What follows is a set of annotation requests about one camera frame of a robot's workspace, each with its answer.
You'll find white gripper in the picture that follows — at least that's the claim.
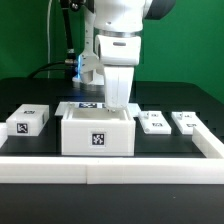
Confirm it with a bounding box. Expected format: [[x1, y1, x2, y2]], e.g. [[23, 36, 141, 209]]
[[95, 35, 141, 110]]

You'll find white cabinet door panel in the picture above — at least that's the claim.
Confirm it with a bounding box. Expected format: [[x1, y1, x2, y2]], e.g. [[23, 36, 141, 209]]
[[138, 111, 171, 134], [171, 111, 202, 135]]

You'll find white cabinet body box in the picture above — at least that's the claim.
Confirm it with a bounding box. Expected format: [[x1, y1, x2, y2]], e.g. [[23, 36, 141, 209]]
[[61, 107, 136, 156]]

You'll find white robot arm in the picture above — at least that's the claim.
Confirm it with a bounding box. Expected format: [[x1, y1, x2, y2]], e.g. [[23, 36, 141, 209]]
[[77, 0, 176, 110]]

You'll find white cabinet top block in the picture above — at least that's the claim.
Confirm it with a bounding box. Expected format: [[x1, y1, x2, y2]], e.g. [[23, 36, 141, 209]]
[[6, 104, 49, 136]]

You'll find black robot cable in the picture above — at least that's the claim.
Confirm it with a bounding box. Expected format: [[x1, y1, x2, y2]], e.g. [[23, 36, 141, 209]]
[[27, 0, 81, 79]]

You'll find white marker base plate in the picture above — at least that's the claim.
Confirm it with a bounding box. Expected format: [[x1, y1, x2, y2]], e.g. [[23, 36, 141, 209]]
[[55, 102, 141, 117]]

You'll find white thin cable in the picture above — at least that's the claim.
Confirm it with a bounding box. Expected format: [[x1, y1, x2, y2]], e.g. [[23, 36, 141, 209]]
[[46, 0, 54, 79]]

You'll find white border fence rail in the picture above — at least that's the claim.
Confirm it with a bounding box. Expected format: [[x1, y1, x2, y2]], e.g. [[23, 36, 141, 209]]
[[0, 127, 224, 184]]

